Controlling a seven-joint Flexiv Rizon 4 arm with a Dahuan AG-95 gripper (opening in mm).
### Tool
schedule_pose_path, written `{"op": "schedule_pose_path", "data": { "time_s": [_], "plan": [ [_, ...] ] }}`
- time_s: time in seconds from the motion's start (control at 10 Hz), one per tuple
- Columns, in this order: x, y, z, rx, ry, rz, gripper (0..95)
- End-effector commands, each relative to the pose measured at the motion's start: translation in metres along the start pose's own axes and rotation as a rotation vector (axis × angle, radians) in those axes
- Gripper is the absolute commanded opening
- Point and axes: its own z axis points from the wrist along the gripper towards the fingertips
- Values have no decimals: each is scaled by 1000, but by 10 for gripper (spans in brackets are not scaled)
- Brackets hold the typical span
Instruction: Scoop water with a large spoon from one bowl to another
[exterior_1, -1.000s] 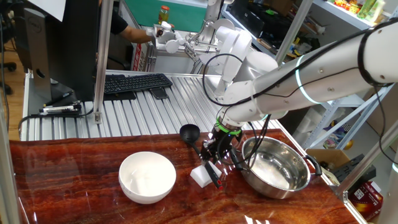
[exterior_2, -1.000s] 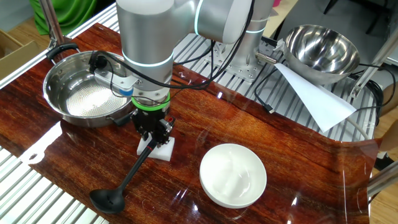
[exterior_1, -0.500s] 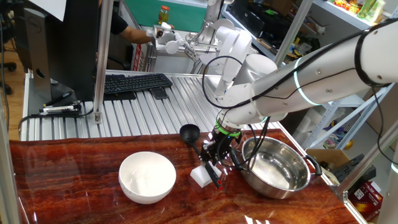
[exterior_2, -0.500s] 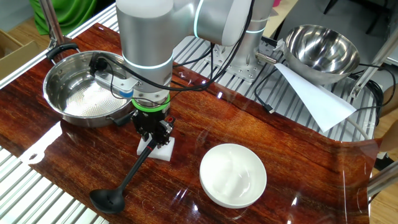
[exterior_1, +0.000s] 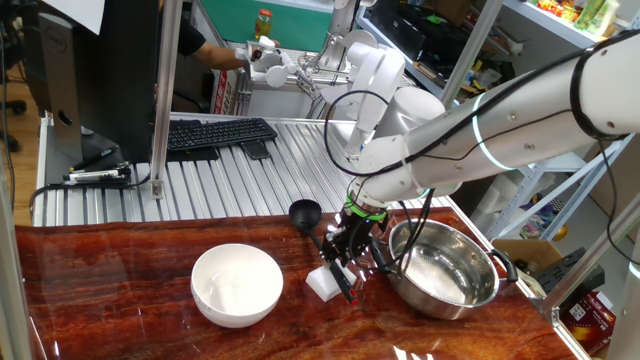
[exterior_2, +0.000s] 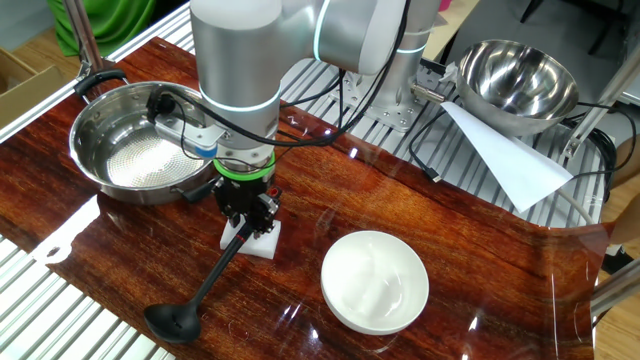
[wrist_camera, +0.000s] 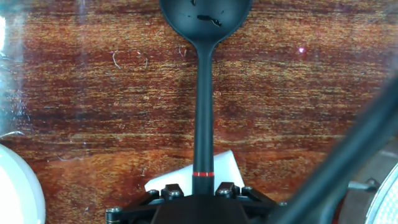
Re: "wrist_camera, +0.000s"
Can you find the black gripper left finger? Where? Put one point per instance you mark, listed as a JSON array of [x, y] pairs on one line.
[[136, 211]]

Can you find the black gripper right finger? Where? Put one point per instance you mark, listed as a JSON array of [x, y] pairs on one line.
[[248, 199]]

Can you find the white ceramic bowl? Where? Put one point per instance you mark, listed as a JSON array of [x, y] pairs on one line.
[[18, 193]]

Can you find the white sponge block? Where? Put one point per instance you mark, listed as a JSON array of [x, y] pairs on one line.
[[227, 168]]

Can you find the wood pattern table mat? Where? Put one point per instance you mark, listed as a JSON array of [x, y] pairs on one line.
[[93, 93]]

